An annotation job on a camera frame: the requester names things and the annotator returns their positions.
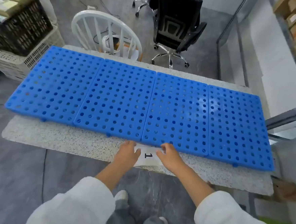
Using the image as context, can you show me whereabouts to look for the black plastic crate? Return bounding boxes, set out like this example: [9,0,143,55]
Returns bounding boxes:
[0,0,56,59]

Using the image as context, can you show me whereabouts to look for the cream plastic crate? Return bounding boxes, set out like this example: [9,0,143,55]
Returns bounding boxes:
[0,21,66,85]

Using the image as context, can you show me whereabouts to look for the person's white left shoe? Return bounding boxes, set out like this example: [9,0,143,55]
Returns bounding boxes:
[113,189,130,210]

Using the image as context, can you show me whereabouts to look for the person's left hand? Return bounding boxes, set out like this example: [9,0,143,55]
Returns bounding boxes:
[111,139,142,170]

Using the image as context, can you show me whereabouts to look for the pile of taped parcels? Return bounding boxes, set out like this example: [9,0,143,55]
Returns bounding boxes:
[0,0,37,29]

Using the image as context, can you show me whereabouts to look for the black office chair patterned back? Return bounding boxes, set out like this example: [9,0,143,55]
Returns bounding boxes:
[144,0,209,71]

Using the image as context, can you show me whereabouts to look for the person's left leg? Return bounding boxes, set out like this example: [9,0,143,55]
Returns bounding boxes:
[103,201,140,224]

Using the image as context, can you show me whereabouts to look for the person's left forearm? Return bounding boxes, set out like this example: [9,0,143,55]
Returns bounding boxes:
[25,156,135,224]

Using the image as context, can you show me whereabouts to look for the orange seat cushion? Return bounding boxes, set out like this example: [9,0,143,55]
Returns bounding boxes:
[98,40,144,62]

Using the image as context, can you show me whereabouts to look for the white number card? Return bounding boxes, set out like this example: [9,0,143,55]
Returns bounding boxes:
[133,144,166,169]

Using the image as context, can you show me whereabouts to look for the white paper sheets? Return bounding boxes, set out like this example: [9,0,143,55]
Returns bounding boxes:
[115,45,140,61]

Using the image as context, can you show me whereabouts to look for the person's right forearm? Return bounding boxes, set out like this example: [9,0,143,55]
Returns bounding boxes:
[161,165,291,224]

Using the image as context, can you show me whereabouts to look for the black floor cable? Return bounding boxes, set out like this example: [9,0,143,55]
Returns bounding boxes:
[61,0,122,19]

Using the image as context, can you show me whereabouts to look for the black mesh office chair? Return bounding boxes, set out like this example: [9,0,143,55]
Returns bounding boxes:
[131,0,152,18]

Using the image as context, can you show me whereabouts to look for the person's right hand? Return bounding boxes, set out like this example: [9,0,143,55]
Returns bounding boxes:
[154,142,187,175]

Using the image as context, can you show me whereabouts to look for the white headset device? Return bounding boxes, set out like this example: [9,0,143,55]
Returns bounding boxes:
[101,33,134,56]

